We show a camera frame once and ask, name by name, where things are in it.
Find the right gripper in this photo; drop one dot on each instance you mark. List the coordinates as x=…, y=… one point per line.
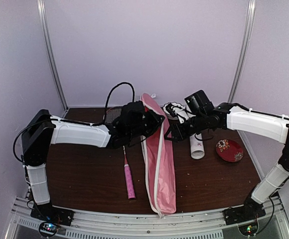
x=176, y=131

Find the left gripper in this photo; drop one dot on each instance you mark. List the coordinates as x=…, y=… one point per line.
x=156, y=119

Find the white shuttlecock tube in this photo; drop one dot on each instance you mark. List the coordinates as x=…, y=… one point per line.
x=196, y=146

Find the pink racket bag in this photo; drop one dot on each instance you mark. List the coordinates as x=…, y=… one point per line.
x=160, y=179

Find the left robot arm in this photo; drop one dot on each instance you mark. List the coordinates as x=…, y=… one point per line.
x=117, y=129

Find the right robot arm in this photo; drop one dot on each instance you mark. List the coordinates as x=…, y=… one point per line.
x=200, y=114

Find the pink badminton racket left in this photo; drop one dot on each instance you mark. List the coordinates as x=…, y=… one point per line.
x=128, y=164

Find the white scalloped bowl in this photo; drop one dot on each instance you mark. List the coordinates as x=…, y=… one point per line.
x=175, y=111

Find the red floral plate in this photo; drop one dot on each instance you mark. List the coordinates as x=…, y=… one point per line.
x=229, y=150

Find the metal base rail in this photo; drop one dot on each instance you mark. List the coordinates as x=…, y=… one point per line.
x=209, y=224

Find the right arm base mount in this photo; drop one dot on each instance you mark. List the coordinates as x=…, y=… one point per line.
x=245, y=217

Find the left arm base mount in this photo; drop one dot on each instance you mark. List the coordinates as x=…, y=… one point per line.
x=52, y=219

